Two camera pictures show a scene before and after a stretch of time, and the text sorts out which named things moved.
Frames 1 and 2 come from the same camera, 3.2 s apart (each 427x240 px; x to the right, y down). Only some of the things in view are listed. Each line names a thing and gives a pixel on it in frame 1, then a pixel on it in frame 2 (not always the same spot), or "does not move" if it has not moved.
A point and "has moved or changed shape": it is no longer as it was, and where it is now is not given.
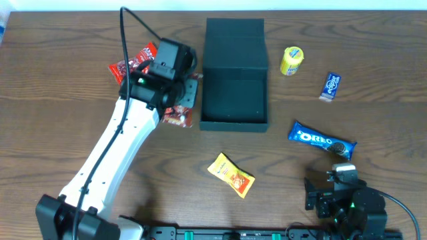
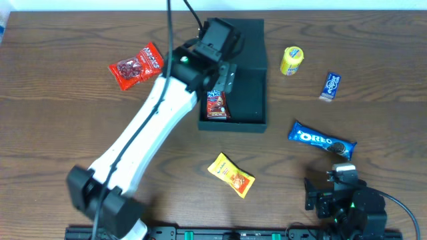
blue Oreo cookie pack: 337,146 does not move
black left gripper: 191,92 -> 225,81
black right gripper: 310,192 does not move
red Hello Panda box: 179,115 has moved or changed shape
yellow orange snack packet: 224,167 does not move
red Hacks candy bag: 119,71 does not move
